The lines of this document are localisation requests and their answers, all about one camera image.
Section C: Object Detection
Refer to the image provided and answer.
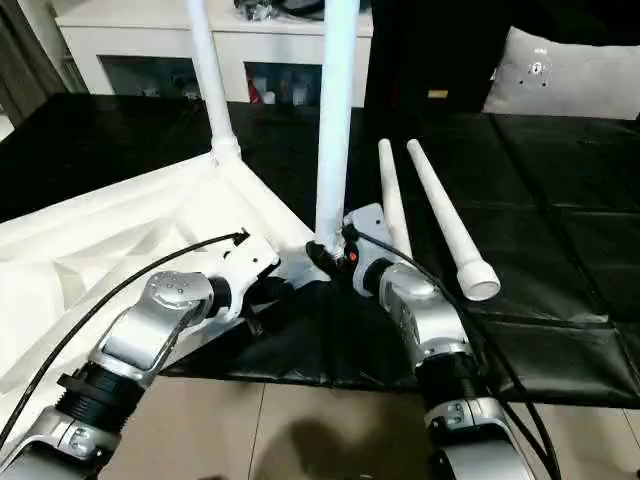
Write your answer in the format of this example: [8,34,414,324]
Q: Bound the white glass-door cabinet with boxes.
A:
[53,0,375,109]

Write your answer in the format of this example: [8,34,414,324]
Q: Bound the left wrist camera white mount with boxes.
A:
[213,238,282,324]

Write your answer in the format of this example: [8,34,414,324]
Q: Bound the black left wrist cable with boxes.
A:
[0,227,250,442]

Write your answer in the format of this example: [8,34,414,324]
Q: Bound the grey helmet on cabinet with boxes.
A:
[278,0,327,18]

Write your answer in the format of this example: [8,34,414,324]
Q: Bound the dark clutter on cabinet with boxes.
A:
[233,0,281,23]

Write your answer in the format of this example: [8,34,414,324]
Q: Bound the white plastic table top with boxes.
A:
[0,149,335,437]

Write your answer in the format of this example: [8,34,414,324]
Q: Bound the black cabinet with yellow label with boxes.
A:
[363,0,512,115]

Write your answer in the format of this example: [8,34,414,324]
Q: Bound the grey curtain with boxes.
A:
[0,0,69,127]

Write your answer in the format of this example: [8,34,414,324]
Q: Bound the black work mat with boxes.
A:
[0,92,640,407]

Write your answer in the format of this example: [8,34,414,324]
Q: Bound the white plastic table leg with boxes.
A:
[312,0,362,251]
[377,138,414,261]
[187,0,242,169]
[405,138,502,303]

